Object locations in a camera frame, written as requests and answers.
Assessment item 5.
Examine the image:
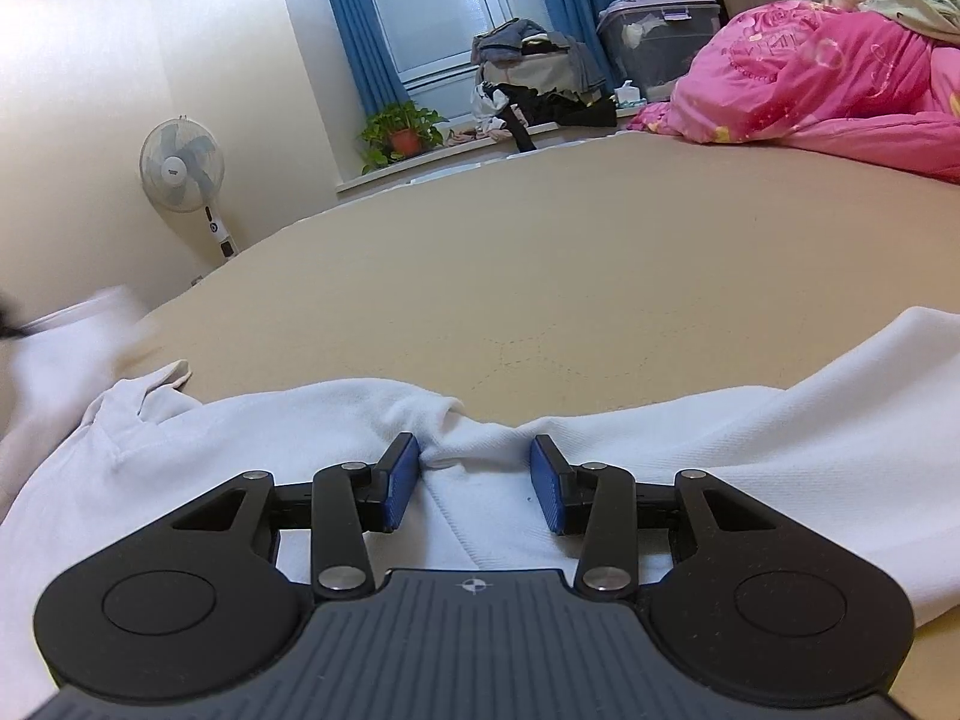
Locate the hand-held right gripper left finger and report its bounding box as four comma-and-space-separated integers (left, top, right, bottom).
171, 433, 421, 601

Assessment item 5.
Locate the white windowsill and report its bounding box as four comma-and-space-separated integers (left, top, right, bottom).
335, 116, 640, 197

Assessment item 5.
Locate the frosted glass window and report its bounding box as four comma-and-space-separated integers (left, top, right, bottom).
351, 0, 542, 85

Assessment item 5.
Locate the white standing fan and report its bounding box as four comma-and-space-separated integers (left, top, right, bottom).
139, 114, 241, 269

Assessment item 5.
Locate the pile of dark clothes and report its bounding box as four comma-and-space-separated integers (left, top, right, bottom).
469, 17, 620, 153

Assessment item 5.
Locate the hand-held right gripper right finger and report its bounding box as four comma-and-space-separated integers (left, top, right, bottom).
529, 435, 788, 595

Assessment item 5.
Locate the clear storage box purple lid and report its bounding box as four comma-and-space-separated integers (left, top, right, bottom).
598, 0, 722, 104

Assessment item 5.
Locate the white garment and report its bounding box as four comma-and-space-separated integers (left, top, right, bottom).
0, 286, 960, 720

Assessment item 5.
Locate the potted green plant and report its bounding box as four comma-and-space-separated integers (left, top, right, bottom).
358, 101, 451, 177

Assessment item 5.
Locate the pink floral quilt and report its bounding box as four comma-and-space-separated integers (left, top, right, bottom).
626, 0, 960, 182

